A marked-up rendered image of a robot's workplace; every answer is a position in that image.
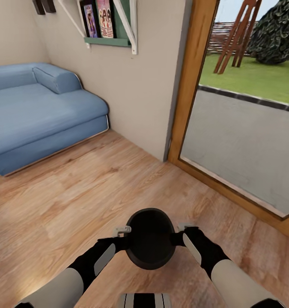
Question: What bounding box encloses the robot trunk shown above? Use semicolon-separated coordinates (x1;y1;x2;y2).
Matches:
116;293;173;308

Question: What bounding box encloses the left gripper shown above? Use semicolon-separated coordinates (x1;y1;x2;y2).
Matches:
113;237;133;252

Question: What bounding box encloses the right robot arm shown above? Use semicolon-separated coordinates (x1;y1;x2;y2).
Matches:
170;221;288;308

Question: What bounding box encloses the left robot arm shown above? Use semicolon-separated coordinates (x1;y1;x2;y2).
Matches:
12;225;133;308

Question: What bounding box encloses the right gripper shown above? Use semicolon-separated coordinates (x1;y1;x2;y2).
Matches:
170;231;183;246

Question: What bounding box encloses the cauldron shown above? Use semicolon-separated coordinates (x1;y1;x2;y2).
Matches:
123;208;176;270

